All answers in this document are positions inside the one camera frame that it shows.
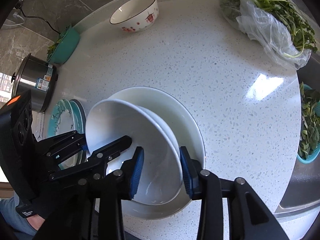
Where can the person's left forearm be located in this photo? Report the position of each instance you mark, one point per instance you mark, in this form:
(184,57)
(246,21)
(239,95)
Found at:
(12,212)

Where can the bunch of green herbs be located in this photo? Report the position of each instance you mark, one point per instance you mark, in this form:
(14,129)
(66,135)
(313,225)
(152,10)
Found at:
(287,15)

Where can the leafy greens in colander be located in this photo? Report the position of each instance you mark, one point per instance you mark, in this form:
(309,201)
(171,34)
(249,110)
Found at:
(310,130)

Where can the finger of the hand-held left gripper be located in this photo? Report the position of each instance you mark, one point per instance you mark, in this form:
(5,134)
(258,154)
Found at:
(110,150)
(67,140)

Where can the white footed bowl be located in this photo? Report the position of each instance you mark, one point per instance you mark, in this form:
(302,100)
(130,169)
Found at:
(120,125)

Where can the steel sink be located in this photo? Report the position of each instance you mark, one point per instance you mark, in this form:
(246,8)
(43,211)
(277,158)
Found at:
(300,185)

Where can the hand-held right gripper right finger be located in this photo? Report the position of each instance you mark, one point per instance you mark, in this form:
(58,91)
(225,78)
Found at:
(186,172)

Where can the leafy greens at right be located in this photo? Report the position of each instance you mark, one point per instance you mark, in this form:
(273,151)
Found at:
(260,25)

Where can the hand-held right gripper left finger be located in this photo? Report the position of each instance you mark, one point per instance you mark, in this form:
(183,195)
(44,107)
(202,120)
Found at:
(137,172)

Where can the red floral ceramic bowl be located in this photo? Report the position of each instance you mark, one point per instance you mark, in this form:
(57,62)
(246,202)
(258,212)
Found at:
(140,20)

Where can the steel rice cooker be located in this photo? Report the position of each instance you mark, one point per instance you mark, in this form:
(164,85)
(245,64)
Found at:
(32,80)

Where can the teal colander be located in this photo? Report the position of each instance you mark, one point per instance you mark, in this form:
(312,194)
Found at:
(306,158)

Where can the teal rim floral plate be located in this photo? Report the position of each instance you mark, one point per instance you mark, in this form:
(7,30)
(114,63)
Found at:
(60,120)

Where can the large white bowl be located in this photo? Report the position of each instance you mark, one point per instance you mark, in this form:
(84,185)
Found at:
(182,115)

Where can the teal plastic basin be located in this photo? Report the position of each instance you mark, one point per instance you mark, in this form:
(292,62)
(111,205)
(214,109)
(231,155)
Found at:
(66,48)

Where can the leafy greens in basin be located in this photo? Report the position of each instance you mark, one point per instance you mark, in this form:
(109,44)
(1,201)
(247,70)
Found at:
(56,45)

